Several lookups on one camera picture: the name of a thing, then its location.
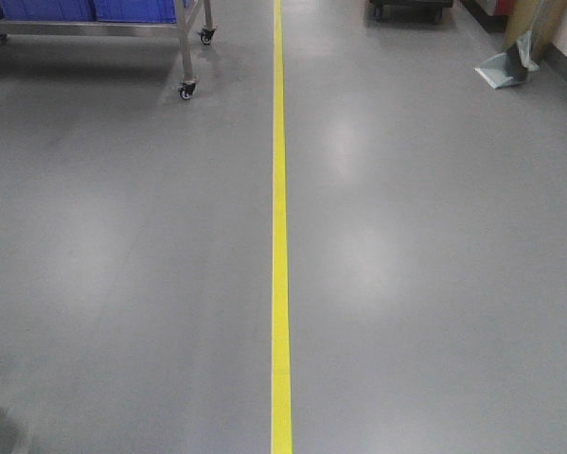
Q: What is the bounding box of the yellow floor line tape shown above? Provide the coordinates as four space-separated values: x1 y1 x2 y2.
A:
271 1 293 453

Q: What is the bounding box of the stainless steel wheeled cart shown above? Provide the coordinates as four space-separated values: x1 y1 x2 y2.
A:
0 1 217 100

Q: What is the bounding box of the black wheeled dolly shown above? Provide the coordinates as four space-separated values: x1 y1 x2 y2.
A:
369 0 454 25

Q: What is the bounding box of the grey dustpan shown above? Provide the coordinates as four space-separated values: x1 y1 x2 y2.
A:
474 30 540 90

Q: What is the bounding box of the blue plastic crate on cart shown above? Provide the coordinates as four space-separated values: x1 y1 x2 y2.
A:
93 0 176 24

